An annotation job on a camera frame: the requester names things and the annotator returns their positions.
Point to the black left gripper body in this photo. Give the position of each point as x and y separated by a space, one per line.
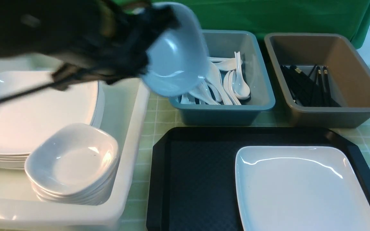
120 50

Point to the white bowl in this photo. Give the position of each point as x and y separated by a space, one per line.
178 59

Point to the black chopstick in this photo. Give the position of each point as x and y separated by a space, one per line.
326 85
320 87

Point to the white ceramic spoon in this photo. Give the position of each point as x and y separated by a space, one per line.
241 89

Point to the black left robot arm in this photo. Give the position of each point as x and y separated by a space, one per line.
47 27

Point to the large white square plate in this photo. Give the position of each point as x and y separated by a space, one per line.
299 188

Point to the teal plastic bin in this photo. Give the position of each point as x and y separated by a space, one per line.
223 44

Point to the pile of white spoons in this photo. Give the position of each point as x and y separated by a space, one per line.
219 86

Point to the stack of white bowls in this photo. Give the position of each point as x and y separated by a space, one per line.
76 165

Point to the stack of white square plates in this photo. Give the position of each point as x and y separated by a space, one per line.
25 123

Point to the black serving tray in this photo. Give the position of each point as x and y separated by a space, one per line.
192 179

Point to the pile of black chopsticks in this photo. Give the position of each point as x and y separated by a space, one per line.
303 87

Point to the large white plastic tub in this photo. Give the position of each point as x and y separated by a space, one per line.
123 118

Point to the green backdrop cloth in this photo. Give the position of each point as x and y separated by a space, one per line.
348 18

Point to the brown plastic bin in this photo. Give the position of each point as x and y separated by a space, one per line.
349 76

